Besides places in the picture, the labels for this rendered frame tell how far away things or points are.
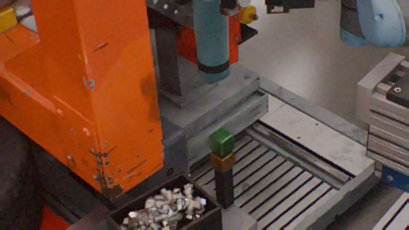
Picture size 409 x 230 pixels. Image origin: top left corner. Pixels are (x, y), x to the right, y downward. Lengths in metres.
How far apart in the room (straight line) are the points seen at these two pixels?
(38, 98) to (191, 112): 0.73
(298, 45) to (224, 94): 0.68
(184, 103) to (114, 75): 0.89
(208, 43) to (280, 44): 1.09
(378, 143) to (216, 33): 0.56
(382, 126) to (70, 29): 0.64
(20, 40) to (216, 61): 0.49
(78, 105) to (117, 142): 0.11
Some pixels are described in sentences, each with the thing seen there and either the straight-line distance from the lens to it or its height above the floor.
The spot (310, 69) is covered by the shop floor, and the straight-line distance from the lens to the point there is 2.94.
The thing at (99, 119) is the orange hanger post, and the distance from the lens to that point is 1.58.
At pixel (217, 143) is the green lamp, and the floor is 0.65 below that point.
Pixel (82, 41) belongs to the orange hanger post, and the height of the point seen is 0.94.
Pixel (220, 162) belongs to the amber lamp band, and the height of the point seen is 0.60.
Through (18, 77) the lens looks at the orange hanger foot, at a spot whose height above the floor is 0.68.
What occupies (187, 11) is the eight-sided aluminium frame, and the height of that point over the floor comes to 0.64.
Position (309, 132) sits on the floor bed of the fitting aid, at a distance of 2.54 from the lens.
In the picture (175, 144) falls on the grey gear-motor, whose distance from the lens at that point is 2.05.
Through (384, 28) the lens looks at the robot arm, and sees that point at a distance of 1.37.
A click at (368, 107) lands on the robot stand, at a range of 1.61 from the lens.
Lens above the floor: 1.73
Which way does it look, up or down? 39 degrees down
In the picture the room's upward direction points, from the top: 5 degrees counter-clockwise
